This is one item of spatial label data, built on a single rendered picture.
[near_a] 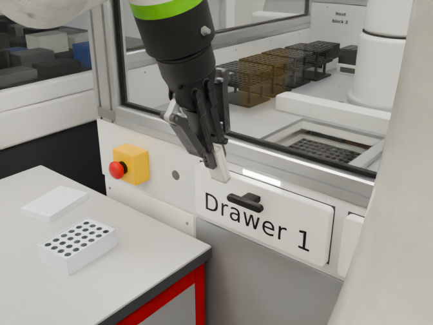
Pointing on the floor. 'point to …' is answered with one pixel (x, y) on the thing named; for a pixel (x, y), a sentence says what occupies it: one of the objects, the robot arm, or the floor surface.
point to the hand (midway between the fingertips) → (216, 162)
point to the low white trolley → (162, 311)
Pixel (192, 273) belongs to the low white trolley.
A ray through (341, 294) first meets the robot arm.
